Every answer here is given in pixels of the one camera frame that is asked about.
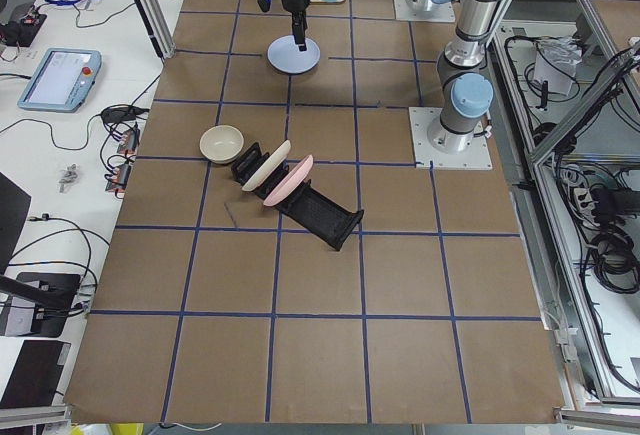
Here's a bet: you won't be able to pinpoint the aluminium frame post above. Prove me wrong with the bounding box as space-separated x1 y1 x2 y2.
133 0 176 60

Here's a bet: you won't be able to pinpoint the light blue plate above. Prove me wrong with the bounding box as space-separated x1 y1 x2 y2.
267 35 321 75

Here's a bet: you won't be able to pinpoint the metal clamp parts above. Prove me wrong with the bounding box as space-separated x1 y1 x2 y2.
58 164 79 193

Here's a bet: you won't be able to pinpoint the beige bowl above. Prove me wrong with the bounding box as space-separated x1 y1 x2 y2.
199 125 244 165

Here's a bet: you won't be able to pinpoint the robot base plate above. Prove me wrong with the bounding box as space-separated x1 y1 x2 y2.
393 0 455 23
409 107 493 171

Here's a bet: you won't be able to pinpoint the white crumpled bag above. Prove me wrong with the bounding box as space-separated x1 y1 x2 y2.
533 37 582 96

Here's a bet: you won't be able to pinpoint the pink plate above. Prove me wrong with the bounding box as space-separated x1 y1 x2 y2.
263 154 314 207

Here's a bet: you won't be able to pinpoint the white rectangular tray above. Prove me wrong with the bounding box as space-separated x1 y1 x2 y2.
310 0 346 4

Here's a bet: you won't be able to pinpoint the blue teach pendant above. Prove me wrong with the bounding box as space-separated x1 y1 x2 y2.
17 48 102 113

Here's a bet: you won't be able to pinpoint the beige plate in rack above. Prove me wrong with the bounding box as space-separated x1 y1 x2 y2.
242 140 291 192

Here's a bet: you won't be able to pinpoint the black dish rack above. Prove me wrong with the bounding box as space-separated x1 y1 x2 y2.
231 142 364 250

